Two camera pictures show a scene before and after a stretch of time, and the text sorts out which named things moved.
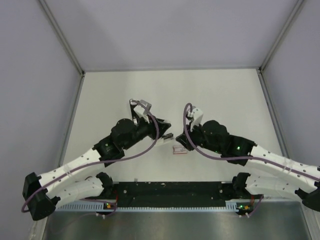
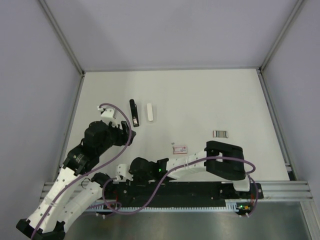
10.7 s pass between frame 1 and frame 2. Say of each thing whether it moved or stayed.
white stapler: moved
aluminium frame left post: stayed
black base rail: stayed
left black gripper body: moved
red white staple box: stayed
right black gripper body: moved
